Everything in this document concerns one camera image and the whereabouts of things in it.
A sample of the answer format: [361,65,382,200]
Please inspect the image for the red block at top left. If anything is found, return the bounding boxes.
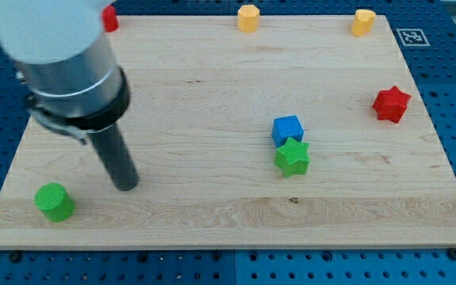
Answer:
[101,5,119,32]

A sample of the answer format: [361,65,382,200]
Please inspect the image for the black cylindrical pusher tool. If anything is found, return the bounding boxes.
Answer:
[88,123,139,192]

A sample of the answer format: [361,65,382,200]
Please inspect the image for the wooden board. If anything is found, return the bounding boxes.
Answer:
[0,15,456,251]

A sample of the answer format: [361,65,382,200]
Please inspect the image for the red star block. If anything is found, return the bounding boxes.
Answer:
[372,85,412,124]

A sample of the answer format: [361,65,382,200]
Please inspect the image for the blue cube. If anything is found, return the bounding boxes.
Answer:
[272,115,304,147]

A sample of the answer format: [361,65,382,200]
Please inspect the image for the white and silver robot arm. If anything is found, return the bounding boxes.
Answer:
[0,0,129,143]

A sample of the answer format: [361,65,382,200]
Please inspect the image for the white fiducial marker tag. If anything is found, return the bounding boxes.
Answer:
[396,28,430,48]

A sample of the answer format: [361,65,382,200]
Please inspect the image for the yellow heart block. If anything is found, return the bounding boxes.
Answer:
[351,9,376,37]

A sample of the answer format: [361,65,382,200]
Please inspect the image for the green star block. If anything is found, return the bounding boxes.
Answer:
[274,137,310,178]

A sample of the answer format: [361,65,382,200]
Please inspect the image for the yellow hexagon block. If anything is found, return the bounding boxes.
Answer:
[237,5,260,32]

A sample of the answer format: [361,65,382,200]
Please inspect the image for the green cylinder block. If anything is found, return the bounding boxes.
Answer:
[34,183,75,222]

